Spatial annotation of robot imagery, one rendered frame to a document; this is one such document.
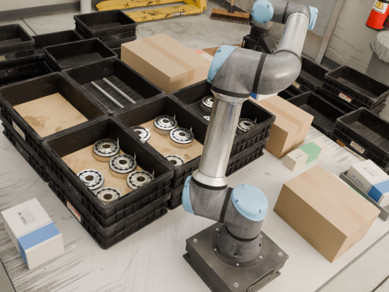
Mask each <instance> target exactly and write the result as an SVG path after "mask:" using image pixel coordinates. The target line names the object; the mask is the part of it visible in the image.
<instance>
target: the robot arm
mask: <svg viewBox="0 0 389 292"><path fill-rule="evenodd" d="M317 13H318V9H317V8H314V7H311V6H309V5H301V4H297V3H292V2H287V1H281V0H257V1H256V2H255V3H254V5H253V8H252V17H253V19H254V21H250V23H249V25H250V26H252V27H251V31H250V34H248V35H246V36H244V37H243V42H244V40H245V42H244V46H243V42H242V45H241V48H240V47H238V46H230V45H222V46H221V47H220V48H219V49H218V50H217V51H216V54H215V56H214V58H213V59H212V62H211V65H210V68H209V71H208V77H207V81H208V82H209V83H212V85H211V91H212V93H213V94H214V100H213V104H212V109H211V114H210V119H209V123H208V128H207V132H206V135H205V140H204V145H203V150H202V154H201V159H200V164H199V168H198V169H197V170H195V171H194V172H193V173H192V176H188V177H187V179H186V181H185V185H184V190H183V194H182V205H183V208H184V210H185V211H187V212H189V213H192V214H194V215H195V216H200V217H204V218H207V219H210V220H214V221H217V222H221V223H223V224H224V225H223V226H222V228H221V229H220V230H219V232H218V235H217V238H216V244H217V246H218V249H219V251H220V252H221V253H222V254H223V255H224V256H225V257H227V258H228V259H231V260H233V261H237V262H247V261H251V260H253V259H254V258H256V257H257V256H258V254H259V252H260V249H261V245H262V242H261V237H260V230H261V228H262V225H263V221H264V219H265V217H266V214H267V199H266V197H265V196H264V194H263V192H262V191H261V190H259V189H258V188H257V187H255V186H252V185H249V184H242V185H238V186H236V187H235V188H231V187H228V186H227V184H228V179H227V178H226V176H225V173H226V168H227V164H228V161H229V156H230V152H231V148H232V144H233V140H234V135H235V132H236V128H237V123H238V119H239V116H240V111H241V107H242V104H243V102H244V101H245V100H247V99H249V96H250V93H255V94H260V95H271V94H275V93H278V92H281V91H282V90H284V89H286V88H287V87H289V86H290V85H291V84H293V83H294V82H295V80H296V79H297V77H298V76H299V73H300V70H301V67H302V61H301V58H300V56H301V53H302V49H303V44H304V40H305V37H306V33H307V30H312V29H313V27H314V24H315V20H316V18H317ZM273 22H275V23H280V24H285V27H284V30H283V32H282V35H281V38H280V41H279V44H278V46H277V47H276V45H275V43H274V42H273V40H272V38H271V37H270V35H269V33H268V32H269V31H270V30H271V27H272V25H273ZM266 32H267V33H266Z"/></svg>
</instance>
